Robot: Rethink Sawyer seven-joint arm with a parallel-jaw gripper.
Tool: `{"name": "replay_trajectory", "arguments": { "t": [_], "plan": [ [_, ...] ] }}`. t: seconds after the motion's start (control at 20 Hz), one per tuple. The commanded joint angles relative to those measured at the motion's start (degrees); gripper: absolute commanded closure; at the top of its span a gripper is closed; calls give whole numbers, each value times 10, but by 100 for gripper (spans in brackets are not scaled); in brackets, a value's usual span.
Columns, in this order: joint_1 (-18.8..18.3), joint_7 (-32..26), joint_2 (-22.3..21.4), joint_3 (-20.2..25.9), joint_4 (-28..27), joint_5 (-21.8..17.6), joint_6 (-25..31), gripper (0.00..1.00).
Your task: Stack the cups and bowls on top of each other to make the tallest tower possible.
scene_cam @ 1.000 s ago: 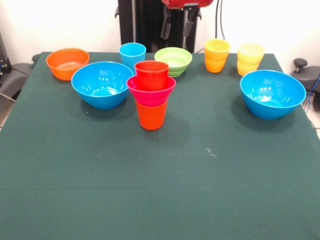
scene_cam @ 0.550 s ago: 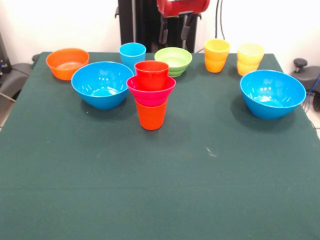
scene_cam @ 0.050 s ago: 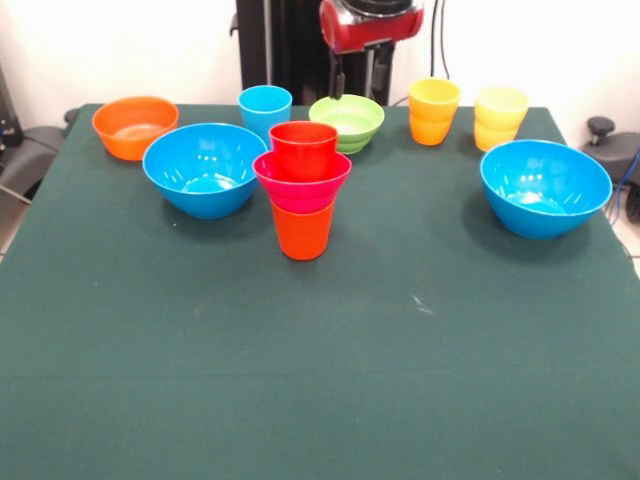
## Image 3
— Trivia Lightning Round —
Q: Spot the grey pedestal foot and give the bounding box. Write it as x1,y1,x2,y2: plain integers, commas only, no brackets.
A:
0,107,81,201
582,116,640,184

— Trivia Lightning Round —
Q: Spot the green bowl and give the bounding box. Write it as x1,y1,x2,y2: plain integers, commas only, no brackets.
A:
307,93,386,155

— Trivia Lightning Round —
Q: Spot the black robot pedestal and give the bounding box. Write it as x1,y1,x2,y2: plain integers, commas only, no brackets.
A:
229,0,407,107

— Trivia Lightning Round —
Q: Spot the black hanging cable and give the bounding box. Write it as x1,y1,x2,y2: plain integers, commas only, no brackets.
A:
430,0,454,84

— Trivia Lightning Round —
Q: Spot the yellow cup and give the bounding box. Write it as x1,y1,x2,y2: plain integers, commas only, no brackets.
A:
473,85,530,153

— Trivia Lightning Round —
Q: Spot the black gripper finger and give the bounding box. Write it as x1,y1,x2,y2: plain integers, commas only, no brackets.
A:
329,49,347,101
371,41,397,92

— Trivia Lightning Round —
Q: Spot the light orange cup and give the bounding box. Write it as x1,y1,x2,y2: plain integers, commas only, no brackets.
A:
407,77,461,147

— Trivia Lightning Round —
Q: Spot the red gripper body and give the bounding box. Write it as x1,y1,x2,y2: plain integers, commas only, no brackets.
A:
319,0,426,55

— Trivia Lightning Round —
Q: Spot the large blue bowl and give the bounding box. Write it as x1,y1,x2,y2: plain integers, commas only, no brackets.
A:
479,138,614,240
142,122,269,220

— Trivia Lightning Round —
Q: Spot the orange bowl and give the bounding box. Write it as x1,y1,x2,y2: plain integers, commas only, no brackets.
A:
91,95,180,162

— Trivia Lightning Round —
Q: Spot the pink bowl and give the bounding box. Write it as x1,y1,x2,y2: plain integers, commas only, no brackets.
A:
251,149,354,216

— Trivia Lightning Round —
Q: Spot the dark green tablecloth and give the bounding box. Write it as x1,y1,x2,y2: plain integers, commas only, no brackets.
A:
0,102,640,480

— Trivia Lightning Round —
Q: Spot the red cup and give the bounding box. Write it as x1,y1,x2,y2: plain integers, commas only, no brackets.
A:
268,120,340,183

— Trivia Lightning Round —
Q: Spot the blue cup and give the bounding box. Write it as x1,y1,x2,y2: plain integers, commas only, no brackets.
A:
236,84,294,151

